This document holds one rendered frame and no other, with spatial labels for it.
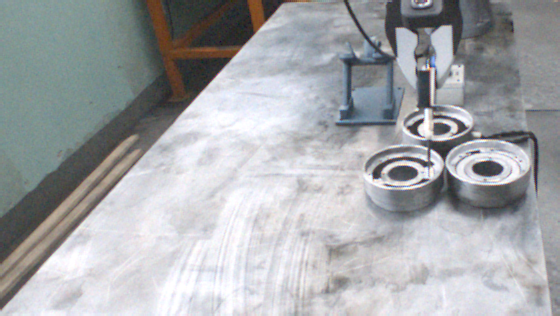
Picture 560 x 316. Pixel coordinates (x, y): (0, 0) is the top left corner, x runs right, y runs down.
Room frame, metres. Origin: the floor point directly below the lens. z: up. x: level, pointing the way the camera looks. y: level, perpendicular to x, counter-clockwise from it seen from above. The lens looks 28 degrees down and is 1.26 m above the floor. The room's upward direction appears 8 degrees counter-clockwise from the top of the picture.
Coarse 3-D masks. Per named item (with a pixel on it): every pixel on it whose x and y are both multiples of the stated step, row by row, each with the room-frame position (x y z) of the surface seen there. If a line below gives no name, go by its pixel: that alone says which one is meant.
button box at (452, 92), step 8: (456, 72) 0.89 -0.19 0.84; (448, 80) 0.87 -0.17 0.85; (456, 80) 0.86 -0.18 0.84; (464, 80) 0.89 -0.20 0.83; (448, 88) 0.86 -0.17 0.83; (456, 88) 0.86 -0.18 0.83; (464, 88) 0.91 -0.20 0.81; (440, 96) 0.86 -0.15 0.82; (448, 96) 0.86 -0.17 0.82; (456, 96) 0.86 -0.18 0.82; (440, 104) 0.86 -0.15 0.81; (448, 104) 0.86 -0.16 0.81; (456, 104) 0.86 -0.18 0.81
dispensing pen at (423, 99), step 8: (432, 48) 0.71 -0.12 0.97; (424, 56) 0.71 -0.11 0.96; (432, 56) 0.71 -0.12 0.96; (432, 64) 0.70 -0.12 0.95; (424, 72) 0.68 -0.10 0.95; (424, 80) 0.67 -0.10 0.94; (424, 88) 0.67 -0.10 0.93; (424, 96) 0.66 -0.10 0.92; (424, 104) 0.66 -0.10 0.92; (424, 112) 0.67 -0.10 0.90; (432, 112) 0.66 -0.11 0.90; (424, 120) 0.66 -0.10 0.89; (432, 120) 0.66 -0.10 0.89; (424, 128) 0.66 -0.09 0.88; (432, 128) 0.65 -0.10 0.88; (432, 136) 0.65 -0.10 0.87
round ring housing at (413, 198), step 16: (368, 160) 0.66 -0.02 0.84; (432, 160) 0.66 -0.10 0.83; (368, 176) 0.64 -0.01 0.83; (384, 176) 0.64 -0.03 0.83; (400, 176) 0.66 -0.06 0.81; (416, 176) 0.65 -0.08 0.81; (368, 192) 0.62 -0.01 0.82; (384, 192) 0.60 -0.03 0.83; (400, 192) 0.59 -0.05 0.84; (416, 192) 0.59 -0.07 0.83; (432, 192) 0.60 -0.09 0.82; (384, 208) 0.61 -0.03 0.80; (400, 208) 0.60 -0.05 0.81; (416, 208) 0.59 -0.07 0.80
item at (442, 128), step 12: (444, 108) 0.79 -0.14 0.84; (456, 108) 0.78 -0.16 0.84; (408, 120) 0.77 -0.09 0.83; (444, 120) 0.76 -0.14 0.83; (468, 120) 0.75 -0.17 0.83; (408, 132) 0.72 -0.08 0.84; (420, 132) 0.74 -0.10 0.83; (444, 132) 0.76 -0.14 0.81; (468, 132) 0.71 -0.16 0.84; (420, 144) 0.70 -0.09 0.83; (432, 144) 0.69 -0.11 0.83; (444, 144) 0.69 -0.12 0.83; (456, 144) 0.69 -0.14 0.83; (444, 156) 0.70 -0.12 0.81
